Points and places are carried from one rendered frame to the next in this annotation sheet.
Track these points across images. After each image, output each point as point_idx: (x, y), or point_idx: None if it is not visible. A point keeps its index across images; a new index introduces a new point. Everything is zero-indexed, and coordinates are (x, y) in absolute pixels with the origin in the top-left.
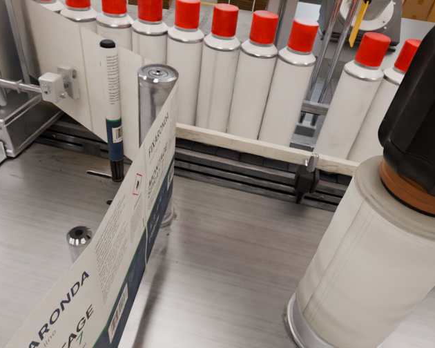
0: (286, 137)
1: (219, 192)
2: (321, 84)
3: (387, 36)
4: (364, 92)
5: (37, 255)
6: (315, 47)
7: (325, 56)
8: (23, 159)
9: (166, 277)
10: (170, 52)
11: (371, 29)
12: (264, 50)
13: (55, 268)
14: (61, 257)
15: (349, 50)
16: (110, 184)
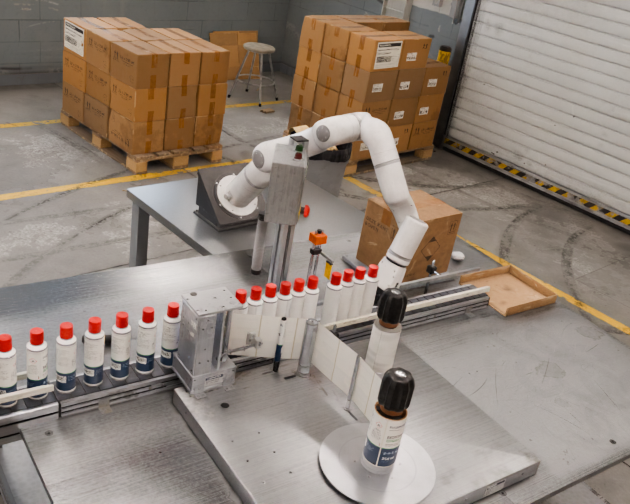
0: None
1: None
2: (263, 276)
3: None
4: (339, 294)
5: (292, 400)
6: (224, 242)
7: (239, 249)
8: (236, 382)
9: (329, 386)
10: (267, 308)
11: (250, 212)
12: (303, 293)
13: (302, 400)
14: (299, 397)
15: (245, 234)
16: (276, 373)
